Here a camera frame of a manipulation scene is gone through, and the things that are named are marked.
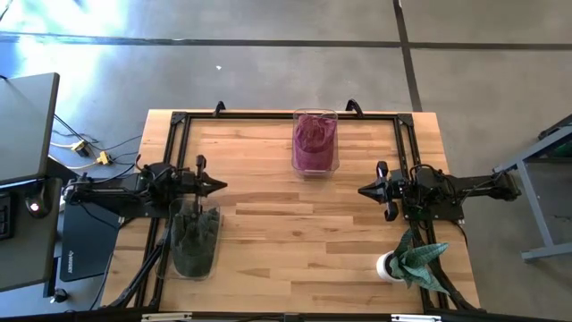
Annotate black desk support beam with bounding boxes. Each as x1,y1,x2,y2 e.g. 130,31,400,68
44,156,122,220

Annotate grey office desk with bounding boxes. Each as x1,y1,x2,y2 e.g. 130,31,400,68
0,177,63,294

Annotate black computer mouse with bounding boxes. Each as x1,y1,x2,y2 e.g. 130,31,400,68
24,190,51,220

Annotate silver metal bracket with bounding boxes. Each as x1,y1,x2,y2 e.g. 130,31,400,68
391,313,442,322
141,311,194,322

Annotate black aluminium table frame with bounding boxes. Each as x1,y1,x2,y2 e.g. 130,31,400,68
133,110,482,314

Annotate clear plastic bin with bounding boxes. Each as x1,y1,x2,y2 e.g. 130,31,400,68
291,107,340,180
155,196,223,282

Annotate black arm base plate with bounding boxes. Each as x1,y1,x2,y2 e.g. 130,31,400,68
401,185,467,224
116,196,185,220

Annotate black floor cable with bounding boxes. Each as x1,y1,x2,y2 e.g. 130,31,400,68
53,114,144,156

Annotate dark red baseball cap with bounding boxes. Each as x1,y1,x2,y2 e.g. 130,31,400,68
294,114,339,156

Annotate large grey flat panel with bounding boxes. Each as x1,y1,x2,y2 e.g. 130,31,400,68
0,72,61,187

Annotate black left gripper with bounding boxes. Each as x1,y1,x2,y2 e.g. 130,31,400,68
181,154,229,221

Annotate green plant in white pot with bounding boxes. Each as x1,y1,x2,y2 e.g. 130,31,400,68
376,227,450,295

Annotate black diagonal frame strut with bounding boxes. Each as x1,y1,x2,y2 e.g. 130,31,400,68
106,223,167,310
408,221,482,313

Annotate grey metal table frame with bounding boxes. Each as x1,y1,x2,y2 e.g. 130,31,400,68
493,114,572,263

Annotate black keyboard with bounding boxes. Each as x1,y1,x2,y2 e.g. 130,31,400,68
0,192,13,242

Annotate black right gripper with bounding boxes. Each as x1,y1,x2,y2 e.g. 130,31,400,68
357,161,408,224

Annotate grey-green baseball cap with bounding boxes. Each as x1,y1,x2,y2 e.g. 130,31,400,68
171,207,222,251

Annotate dark husky storage case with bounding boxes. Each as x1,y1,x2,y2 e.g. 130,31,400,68
59,200,122,284

